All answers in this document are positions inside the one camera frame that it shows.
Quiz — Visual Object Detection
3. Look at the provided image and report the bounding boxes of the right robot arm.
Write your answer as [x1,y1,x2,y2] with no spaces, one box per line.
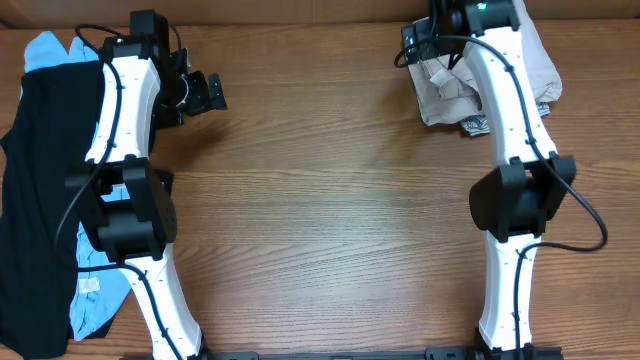
[395,1,576,359]

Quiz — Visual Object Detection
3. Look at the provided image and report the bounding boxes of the beige khaki shorts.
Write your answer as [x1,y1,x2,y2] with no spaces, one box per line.
[408,0,562,126]

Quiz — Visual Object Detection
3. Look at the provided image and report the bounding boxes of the black garment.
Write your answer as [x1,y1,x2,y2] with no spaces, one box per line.
[1,61,104,359]

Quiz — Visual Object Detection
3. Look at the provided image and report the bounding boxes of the light blue shirt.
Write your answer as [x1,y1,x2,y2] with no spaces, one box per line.
[24,31,131,341]

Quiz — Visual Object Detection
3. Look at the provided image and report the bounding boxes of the folded light blue jeans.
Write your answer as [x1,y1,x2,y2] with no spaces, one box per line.
[460,103,551,137]

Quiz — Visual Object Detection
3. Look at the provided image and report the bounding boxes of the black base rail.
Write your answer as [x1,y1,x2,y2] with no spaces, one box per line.
[209,346,564,360]

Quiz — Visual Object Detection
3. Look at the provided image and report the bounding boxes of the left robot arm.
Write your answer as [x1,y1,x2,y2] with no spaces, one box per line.
[65,10,227,359]

